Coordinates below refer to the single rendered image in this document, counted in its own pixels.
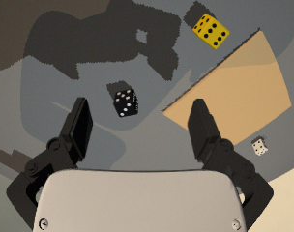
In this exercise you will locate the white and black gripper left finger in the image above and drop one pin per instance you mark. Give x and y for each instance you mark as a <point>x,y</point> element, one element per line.
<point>61,153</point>

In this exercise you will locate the cream die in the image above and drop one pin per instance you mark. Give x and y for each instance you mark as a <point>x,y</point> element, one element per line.
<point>259,147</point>

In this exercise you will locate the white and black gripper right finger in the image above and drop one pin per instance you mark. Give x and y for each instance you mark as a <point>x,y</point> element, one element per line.
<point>218,153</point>

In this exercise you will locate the orange flat mat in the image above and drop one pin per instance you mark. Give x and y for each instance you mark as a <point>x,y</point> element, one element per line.
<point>244,93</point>

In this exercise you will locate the yellow die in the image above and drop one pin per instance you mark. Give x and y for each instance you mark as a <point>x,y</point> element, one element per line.
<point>210,31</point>

